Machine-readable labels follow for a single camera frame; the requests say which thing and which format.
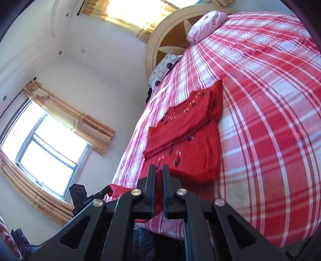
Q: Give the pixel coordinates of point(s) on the bed with red plaid sheet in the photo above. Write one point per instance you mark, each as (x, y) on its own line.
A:
(263, 125)

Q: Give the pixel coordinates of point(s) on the dark blue cloth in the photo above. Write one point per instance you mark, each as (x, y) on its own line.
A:
(144, 243)

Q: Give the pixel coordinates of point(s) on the black plastic object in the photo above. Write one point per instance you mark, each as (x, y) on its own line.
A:
(20, 238)

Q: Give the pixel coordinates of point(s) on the dark curtain rod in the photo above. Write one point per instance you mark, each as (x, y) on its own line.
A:
(80, 7)
(33, 79)

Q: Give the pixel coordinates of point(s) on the pink pillow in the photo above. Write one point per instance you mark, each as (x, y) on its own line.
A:
(208, 25)

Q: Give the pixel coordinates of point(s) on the pink printed cloth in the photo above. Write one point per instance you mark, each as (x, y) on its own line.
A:
(6, 238)

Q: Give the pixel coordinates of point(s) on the large side window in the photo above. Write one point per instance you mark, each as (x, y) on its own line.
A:
(45, 155)

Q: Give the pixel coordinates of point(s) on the wide beige sheer curtain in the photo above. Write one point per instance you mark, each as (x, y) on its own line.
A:
(120, 15)

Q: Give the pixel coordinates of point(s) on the cream arched headboard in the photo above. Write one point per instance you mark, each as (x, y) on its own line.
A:
(175, 37)

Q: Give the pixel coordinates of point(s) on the red beaded sweater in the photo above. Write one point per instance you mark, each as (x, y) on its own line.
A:
(190, 150)

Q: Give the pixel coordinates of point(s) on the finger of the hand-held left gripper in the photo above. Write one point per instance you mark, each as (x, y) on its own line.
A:
(102, 193)

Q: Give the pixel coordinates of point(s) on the long beige floral curtain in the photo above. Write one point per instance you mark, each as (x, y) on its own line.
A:
(37, 195)
(75, 120)

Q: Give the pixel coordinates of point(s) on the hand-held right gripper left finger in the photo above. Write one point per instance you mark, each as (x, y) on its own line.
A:
(152, 195)

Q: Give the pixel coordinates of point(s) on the dark clothes pile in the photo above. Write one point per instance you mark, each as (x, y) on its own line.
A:
(148, 96)

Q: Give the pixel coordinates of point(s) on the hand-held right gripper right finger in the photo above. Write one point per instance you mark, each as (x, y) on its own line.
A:
(165, 195)

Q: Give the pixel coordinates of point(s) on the narrow beige curtain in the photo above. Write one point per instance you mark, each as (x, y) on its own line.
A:
(224, 2)

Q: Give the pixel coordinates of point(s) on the white patterned pillow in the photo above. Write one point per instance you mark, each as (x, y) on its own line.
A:
(163, 70)

